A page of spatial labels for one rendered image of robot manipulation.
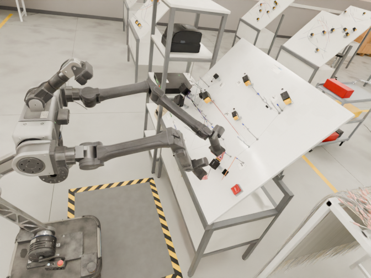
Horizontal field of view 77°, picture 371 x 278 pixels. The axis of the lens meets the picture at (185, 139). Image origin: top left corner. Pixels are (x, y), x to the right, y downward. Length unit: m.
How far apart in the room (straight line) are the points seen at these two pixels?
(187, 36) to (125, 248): 1.96
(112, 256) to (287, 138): 1.75
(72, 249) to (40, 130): 1.28
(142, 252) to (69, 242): 0.63
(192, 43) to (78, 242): 1.90
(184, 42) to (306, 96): 1.11
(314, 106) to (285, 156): 0.34
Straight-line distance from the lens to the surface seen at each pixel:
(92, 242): 2.19
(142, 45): 4.49
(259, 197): 1.95
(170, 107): 1.44
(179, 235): 2.50
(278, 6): 7.46
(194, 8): 2.05
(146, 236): 2.47
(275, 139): 1.53
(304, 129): 1.50
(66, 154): 1.04
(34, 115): 1.19
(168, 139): 0.95
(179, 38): 2.16
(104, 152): 1.02
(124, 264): 2.36
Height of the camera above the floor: 2.18
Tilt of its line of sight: 38 degrees down
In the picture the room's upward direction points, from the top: 12 degrees clockwise
